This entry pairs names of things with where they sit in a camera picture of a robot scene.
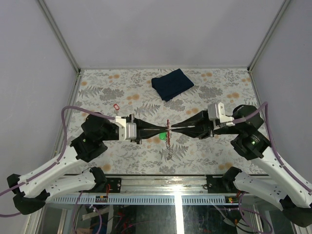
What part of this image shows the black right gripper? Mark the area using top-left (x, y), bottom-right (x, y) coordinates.
top-left (172, 108), bottom-right (243, 139)

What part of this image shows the key with green tag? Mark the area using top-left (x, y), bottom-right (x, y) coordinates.
top-left (159, 133), bottom-right (167, 140)

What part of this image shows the steel key holder red handle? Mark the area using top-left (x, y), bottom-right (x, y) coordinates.
top-left (166, 119), bottom-right (173, 161)

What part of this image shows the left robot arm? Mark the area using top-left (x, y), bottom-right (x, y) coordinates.
top-left (7, 113), bottom-right (167, 215)

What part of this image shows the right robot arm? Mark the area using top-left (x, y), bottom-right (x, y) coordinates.
top-left (172, 103), bottom-right (312, 227)

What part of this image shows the folded dark blue cloth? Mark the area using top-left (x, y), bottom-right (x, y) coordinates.
top-left (151, 69), bottom-right (194, 102)

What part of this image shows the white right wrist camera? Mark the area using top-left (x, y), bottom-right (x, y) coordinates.
top-left (207, 102), bottom-right (235, 129)

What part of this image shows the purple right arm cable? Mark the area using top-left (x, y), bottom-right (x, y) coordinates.
top-left (231, 101), bottom-right (312, 193)

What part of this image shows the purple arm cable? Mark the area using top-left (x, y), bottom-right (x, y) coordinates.
top-left (231, 101), bottom-right (312, 193)
top-left (0, 106), bottom-right (117, 217)

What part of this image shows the aluminium table edge rail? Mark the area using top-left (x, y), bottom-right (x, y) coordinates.
top-left (58, 173), bottom-right (278, 195)

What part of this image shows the perforated cable duct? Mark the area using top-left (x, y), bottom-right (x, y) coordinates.
top-left (52, 195), bottom-right (238, 205)

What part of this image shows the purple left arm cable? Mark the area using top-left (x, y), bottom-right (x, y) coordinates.
top-left (0, 106), bottom-right (117, 217)

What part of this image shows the left aluminium frame post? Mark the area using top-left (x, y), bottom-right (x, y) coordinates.
top-left (36, 0), bottom-right (81, 74)

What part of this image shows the aluminium frame post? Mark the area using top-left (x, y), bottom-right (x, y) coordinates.
top-left (247, 0), bottom-right (292, 73)
top-left (36, 0), bottom-right (81, 74)

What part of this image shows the right aluminium frame post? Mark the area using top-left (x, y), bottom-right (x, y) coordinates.
top-left (247, 0), bottom-right (292, 73)

